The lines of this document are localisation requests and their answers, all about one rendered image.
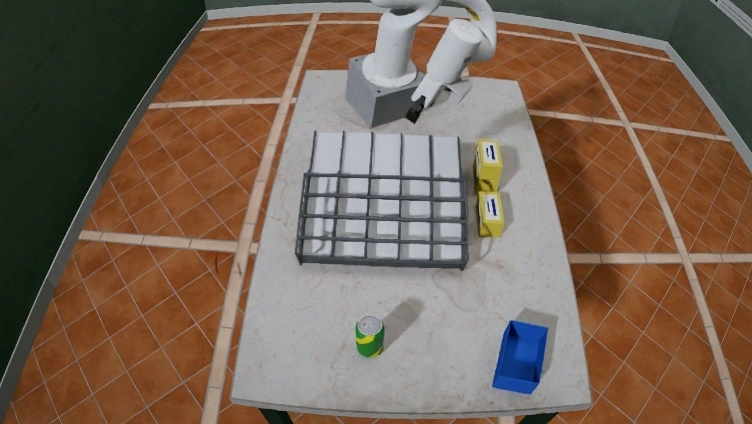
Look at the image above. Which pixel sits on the grey metal grid rack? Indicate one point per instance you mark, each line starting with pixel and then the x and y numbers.
pixel 383 229

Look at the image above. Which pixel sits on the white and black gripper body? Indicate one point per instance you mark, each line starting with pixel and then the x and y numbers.
pixel 430 88

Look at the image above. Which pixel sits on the yellow butter carton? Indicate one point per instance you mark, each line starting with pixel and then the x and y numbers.
pixel 489 160
pixel 483 186
pixel 489 214

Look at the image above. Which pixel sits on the blue open box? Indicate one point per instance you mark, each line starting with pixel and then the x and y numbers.
pixel 522 358

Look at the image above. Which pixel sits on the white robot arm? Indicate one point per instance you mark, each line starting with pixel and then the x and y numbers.
pixel 458 47

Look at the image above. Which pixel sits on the green and yellow drink can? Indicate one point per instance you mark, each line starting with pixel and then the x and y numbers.
pixel 369 336

